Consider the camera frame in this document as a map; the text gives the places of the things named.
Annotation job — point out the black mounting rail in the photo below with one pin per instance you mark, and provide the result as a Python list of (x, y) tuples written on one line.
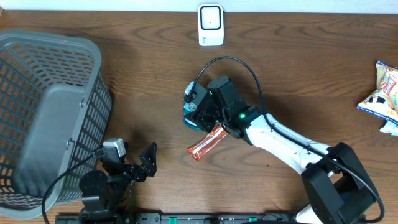
[(158, 218)]

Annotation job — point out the white barcode scanner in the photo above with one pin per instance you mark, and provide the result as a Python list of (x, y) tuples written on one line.
[(210, 25)]

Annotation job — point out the small yellow blue snack bag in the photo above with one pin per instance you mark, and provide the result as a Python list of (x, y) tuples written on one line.
[(380, 105)]

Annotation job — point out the large yellow snack bag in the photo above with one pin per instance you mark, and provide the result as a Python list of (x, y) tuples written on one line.
[(386, 82)]

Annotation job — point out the orange brown snack bar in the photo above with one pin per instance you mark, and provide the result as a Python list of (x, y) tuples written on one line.
[(199, 150)]

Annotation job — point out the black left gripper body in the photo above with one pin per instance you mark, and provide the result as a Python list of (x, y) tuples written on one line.
[(130, 172)]

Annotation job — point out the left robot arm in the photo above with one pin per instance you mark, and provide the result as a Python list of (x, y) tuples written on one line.
[(103, 191)]

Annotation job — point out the blue mouthwash bottle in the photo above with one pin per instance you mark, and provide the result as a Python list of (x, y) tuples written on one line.
[(188, 121)]

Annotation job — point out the grey plastic shopping basket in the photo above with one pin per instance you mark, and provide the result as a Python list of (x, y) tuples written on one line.
[(54, 111)]

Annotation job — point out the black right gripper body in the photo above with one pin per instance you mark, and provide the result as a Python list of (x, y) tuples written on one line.
[(213, 114)]

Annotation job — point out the light teal snack packet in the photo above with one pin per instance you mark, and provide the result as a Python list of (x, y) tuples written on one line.
[(390, 128)]

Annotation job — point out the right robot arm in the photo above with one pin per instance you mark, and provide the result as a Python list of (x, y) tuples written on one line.
[(338, 187)]

